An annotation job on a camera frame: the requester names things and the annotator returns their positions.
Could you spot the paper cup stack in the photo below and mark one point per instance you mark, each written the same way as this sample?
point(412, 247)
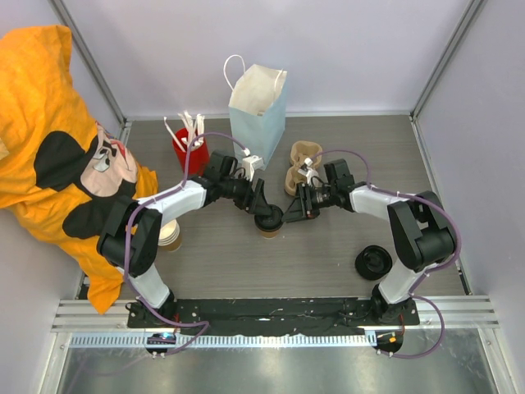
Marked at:
point(169, 236)

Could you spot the single brown paper cup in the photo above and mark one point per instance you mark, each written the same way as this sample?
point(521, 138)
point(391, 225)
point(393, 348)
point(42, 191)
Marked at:
point(269, 234)

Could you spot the black lid stack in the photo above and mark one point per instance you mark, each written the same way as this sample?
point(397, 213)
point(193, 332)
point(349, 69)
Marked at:
point(373, 263)

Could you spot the orange cartoon cloth bag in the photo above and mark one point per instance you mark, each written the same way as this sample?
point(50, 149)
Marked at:
point(61, 171)

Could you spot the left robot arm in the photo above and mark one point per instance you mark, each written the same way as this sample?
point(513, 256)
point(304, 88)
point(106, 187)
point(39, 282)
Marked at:
point(129, 239)

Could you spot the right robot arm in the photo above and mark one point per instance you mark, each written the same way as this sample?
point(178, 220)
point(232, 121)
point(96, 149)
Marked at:
point(423, 236)

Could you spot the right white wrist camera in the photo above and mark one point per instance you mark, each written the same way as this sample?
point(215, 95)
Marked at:
point(309, 174)

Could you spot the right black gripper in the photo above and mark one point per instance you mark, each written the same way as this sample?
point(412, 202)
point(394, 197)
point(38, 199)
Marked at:
point(300, 209)

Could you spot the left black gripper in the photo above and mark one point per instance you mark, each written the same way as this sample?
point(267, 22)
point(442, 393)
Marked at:
point(257, 203)

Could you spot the white slotted cable duct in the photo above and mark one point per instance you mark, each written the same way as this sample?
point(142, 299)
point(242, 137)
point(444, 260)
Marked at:
point(158, 340)

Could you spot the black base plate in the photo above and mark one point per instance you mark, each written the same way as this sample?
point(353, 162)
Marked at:
point(277, 317)

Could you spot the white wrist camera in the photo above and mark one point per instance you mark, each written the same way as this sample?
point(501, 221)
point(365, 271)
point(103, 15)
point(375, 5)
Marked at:
point(250, 163)
point(309, 174)

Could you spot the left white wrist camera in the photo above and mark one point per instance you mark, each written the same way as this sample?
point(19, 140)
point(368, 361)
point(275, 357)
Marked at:
point(250, 163)

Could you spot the brown cup carrier stack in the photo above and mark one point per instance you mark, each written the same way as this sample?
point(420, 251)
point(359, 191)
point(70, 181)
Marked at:
point(295, 175)

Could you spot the light blue paper bag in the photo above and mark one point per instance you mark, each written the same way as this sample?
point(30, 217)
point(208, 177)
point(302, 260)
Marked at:
point(257, 107)

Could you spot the single black cup lid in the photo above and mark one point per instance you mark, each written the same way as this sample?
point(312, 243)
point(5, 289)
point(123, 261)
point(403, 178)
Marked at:
point(271, 222)

